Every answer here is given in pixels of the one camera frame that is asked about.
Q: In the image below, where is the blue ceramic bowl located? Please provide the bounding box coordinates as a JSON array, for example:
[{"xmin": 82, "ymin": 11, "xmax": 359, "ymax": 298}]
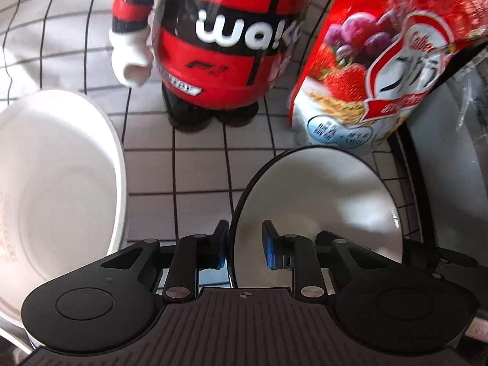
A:
[{"xmin": 228, "ymin": 146, "xmax": 403, "ymax": 288}]

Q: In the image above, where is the white paper noodle bowl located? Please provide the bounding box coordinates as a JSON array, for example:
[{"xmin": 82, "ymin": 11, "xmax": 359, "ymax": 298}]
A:
[{"xmin": 1, "ymin": 89, "xmax": 127, "ymax": 326}]

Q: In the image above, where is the white microwave oven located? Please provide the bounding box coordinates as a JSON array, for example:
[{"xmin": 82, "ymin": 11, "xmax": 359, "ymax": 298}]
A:
[{"xmin": 388, "ymin": 41, "xmax": 487, "ymax": 265}]

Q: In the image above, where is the red panda robot figurine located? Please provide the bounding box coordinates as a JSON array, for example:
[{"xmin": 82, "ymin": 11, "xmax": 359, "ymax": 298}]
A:
[{"xmin": 109, "ymin": 0, "xmax": 310, "ymax": 132}]

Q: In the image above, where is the red cereal bag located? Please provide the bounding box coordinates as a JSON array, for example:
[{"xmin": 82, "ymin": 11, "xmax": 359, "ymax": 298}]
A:
[{"xmin": 289, "ymin": 0, "xmax": 487, "ymax": 155}]

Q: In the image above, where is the white black grid tablecloth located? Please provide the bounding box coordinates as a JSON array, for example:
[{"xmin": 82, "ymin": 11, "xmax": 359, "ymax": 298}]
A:
[{"xmin": 0, "ymin": 0, "xmax": 423, "ymax": 290}]

